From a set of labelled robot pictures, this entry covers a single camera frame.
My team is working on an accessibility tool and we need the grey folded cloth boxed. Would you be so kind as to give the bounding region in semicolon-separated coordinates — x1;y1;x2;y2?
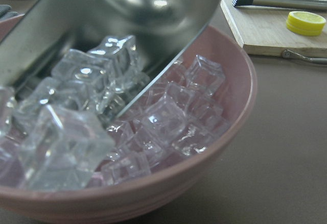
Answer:
0;5;11;21

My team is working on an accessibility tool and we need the pile of clear ice cubes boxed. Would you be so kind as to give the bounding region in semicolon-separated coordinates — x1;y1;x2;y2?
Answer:
1;35;230;191

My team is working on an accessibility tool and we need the steel ice scoop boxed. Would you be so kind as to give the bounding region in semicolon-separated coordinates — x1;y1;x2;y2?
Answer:
0;0;222;128

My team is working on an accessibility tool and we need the wooden cutting board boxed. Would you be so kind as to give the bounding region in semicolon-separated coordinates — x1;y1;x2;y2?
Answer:
220;0;326;65

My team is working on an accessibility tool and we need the half lemon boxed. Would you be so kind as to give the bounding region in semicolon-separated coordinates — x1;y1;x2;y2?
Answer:
286;11;326;36

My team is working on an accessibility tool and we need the steel muddler black tip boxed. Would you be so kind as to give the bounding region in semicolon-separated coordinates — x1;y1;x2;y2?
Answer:
232;0;326;12

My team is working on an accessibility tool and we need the pink bowl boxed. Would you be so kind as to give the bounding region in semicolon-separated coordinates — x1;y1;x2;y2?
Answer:
1;26;258;223

